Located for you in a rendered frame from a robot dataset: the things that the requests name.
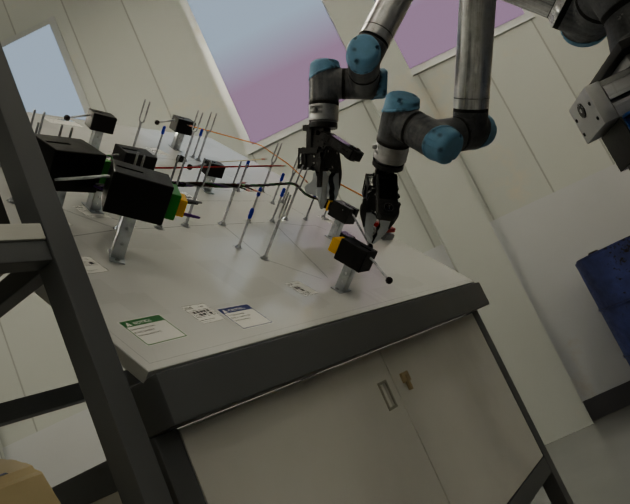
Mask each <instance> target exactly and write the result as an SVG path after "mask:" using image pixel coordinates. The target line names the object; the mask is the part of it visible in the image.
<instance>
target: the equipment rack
mask: <svg viewBox="0 0 630 504"><path fill-rule="evenodd" d="M0 165H1V168H2V170H3V173H4V176H5V179H6V182H7V184H8V187H9V190H10V193H11V195H12V198H13V201H14V204H15V207H16V209H17V212H18V215H19V218H20V221H21V223H22V224H0V277H1V276H2V275H3V274H5V273H10V274H9V275H7V276H6V277H5V278H4V279H3V280H1V281H0V318H1V317H2V316H3V315H5V314H6V313H7V312H9V311H10V310H11V309H12V308H14V307H15V306H16V305H17V304H19V303H20V302H21V301H23V300H24V299H25V298H26V297H28V296H29V295H30V294H32V293H33V292H34V291H35V290H37V289H38V288H39V287H40V286H42V285H44V287H45V290H46V293H47V296H48V298H49V301H50V304H51V307H52V310H53V312H54V315H55V318H56V321H57V323H58V326H59V329H60V332H61V335H62V337H63V340H64V343H65V346H66V348H67V351H68V354H69V357H70V360H71V362H72V365H73V368H74V371H75V374H76V376H77V379H78V382H79V385H80V387H81V390H82V393H83V396H84V399H85V401H86V404H87V407H88V410H89V412H90V415H91V418H92V421H93V424H94V426H95V429H96V432H97V435H98V438H99V440H100V443H101V446H102V449H103V451H104V454H105V457H106V460H107V463H108V465H109V468H110V471H111V474H112V476H113V479H114V482H115V485H116V488H117V490H118V493H119V496H120V499H121V501H122V504H173V501H172V498H171V496H170V493H169V490H168V488H167V485H166V482H165V480H164V477H163V474H162V472H161V469H160V466H159V464H158V461H157V458H156V456H155V453H154V450H153V448H152V445H151V442H150V440H149V437H148V434H147V432H146V429H145V426H144V424H143V421H142V418H141V416H140V413H139V410H138V408H137V405H136V402H135V400H134V397H133V394H132V392H131V389H130V386H129V384H128V381H127V378H126V376H125V373H124V370H123V368H122V365H121V362H120V360H119V357H118V354H117V352H116V349H115V346H114V344H113V341H112V338H111V336H110V333H109V330H108V328H107V325H106V322H105V320H104V317H103V314H102V312H101V309H100V307H99V304H98V301H97V299H96V296H95V293H94V291H93V288H92V285H91V283H90V280H89V277H88V275H87V272H86V269H85V267H84V264H83V261H82V259H81V256H80V253H79V251H78V248H77V245H76V243H75V240H74V237H73V235H72V232H71V229H70V227H69V224H68V221H67V219H66V216H65V213H64V211H63V208H62V205H61V203H60V200H59V197H58V195H57V192H56V189H55V187H54V184H53V181H52V179H51V176H50V173H49V171H48V168H47V165H46V163H45V160H44V157H43V155H42V152H41V149H40V147H39V144H38V141H37V139H36V136H35V133H34V131H33V128H32V125H31V123H30V120H29V117H28V115H27V112H26V109H25V107H24V104H23V101H22V99H21V96H20V93H19V91H18V88H17V85H16V83H15V80H14V77H13V75H12V72H11V69H10V67H9V64H8V61H7V59H6V56H5V53H4V51H3V48H2V45H1V43H0Z"/></svg>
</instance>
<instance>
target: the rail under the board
mask: <svg viewBox="0 0 630 504"><path fill-rule="evenodd" d="M488 304H489V301H488V299H487V297H486V295H485V293H484V291H483V289H482V287H481V285H480V283H479V282H477V283H473V284H470V285H466V286H463V287H459V288H455V289H452V290H448V291H445V292H441V293H438V294H434V295H431V296H427V297H424V298H420V299H417V300H413V301H409V302H406V303H402V304H399V305H395V306H392V307H388V308H385V309H381V310H378V311H374V312H371V313H367V314H363V315H360V316H356V317H353V318H349V319H346V320H342V321H339V322H335V323H332V324H328V325H325V326H321V327H317V328H314V329H310V330H307V331H303V332H300V333H296V334H293V335H289V336H286V337H282V338H279V339H275V340H271V341H268V342H264V343H261V344H257V345H254V346H250V347H247V348H243V349H240V350H236V351H233V352H229V353H225V354H222V355H218V356H215V357H211V358H208V359H204V360H201V361H197V362H194V363H190V364H187V365H183V366H179V367H176V368H172V369H169V370H165V371H162V372H158V373H155V374H153V375H152V376H150V377H148V378H147V379H146V381H145V382H144V383H142V382H139V383H138V384H136V385H134V386H132V387H131V388H130V389H131V392H132V394H133V397H134V400H135V402H136V405H137V408H138V410H139V413H140V416H141V418H142V421H143V424H144V426H145V429H146V432H147V434H148V437H149V439H150V438H152V437H155V436H157V435H160V434H162V433H165V432H167V431H170V430H172V429H175V428H179V427H181V426H184V425H186V424H189V423H192V422H194V421H197V420H199V419H202V418H204V417H207V416H209V415H212V414H214V413H217V412H219V411H222V410H225V409H227V408H230V407H232V406H235V405H237V404H240V403H242V402H245V401H247V400H250V399H252V398H255V397H258V396H260V395H263V394H265V393H268V392H270V391H273V390H275V389H278V388H280V387H283V386H286V385H288V384H291V383H293V382H296V381H298V380H301V379H303V378H306V377H308V376H311V375H313V374H316V373H319V372H321V371H324V370H326V369H329V368H331V367H334V366H336V365H339V364H341V363H344V362H347V361H349V360H352V359H354V358H357V357H359V356H362V355H364V354H367V353H369V352H372V351H374V350H377V349H380V348H382V347H385V346H387V345H390V344H392V343H395V342H397V341H400V340H402V339H405V338H408V337H410V336H413V335H415V334H418V333H420V332H423V331H425V330H428V329H430V328H433V327H435V326H438V325H441V324H443V323H446V322H448V321H451V320H453V319H456V318H458V317H461V316H463V315H466V314H469V313H471V312H473V311H476V310H478V309H480V308H482V307H484V306H486V305H488Z"/></svg>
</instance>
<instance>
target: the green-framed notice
mask: <svg viewBox="0 0 630 504"><path fill-rule="evenodd" d="M117 323H119V324H120V325H121V326H123V327H124V328H125V329H126V330H128V331H129V332H130V333H132V334H133V335H134V336H135V337H137V338H138V339H139V340H141V341H142V342H143V343H145V344H146V345H147V346H151V345H155V344H159V343H163V342H167V341H171V340H175V339H179V338H183V337H187V336H188V335H187V334H185V333H184V332H183V331H181V330H180V329H178V328H177V327H176V326H174V325H173V324H172V323H170V322H169V321H168V320H166V319H165V318H163V317H162V316H161V315H159V314H156V315H151V316H146V317H141V318H136V319H131V320H126V321H121V322H117Z"/></svg>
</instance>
